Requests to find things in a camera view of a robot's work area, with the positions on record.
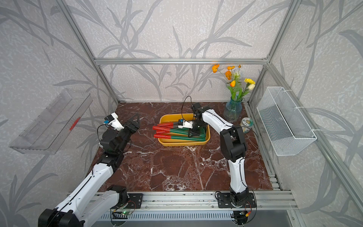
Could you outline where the green hoe red grip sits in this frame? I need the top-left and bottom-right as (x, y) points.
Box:
(154, 133), (206, 141)
(153, 127), (206, 137)
(156, 129), (206, 137)

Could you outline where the grey hoe red grip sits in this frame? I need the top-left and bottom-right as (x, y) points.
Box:
(152, 126), (190, 131)
(158, 122), (182, 128)

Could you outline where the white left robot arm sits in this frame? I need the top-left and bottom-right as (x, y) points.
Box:
(38, 113), (140, 227)

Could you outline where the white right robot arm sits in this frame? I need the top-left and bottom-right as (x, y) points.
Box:
(192, 103), (257, 209)

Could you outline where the yellow plastic storage box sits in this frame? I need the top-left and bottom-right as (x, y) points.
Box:
(153, 114), (211, 147)

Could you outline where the blue glass vase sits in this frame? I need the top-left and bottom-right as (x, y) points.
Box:
(224, 98), (243, 122)

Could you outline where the small labelled glass jar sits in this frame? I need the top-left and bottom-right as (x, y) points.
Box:
(240, 117), (253, 134)

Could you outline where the artificial flower bouquet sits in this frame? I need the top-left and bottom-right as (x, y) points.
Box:
(212, 64), (256, 102)

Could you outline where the left circuit board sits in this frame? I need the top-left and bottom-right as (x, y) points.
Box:
(111, 210), (135, 219)

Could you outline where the circuit board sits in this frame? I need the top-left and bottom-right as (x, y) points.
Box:
(231, 211), (251, 226)
(111, 210), (135, 219)

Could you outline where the right circuit board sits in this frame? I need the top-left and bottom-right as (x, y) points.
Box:
(231, 211), (251, 226)

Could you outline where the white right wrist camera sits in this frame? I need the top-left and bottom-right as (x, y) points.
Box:
(178, 119), (194, 129)

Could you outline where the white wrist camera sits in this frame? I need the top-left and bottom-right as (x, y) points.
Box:
(104, 113), (124, 131)
(178, 119), (194, 129)

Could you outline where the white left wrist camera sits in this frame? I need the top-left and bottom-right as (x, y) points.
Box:
(104, 113), (124, 131)

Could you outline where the clear acrylic wall shelf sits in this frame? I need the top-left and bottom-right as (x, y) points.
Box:
(9, 89), (93, 155)

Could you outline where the white wire mesh basket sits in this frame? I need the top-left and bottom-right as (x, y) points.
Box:
(257, 87), (317, 157)

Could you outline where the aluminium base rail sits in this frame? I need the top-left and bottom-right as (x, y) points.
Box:
(99, 190), (298, 221)

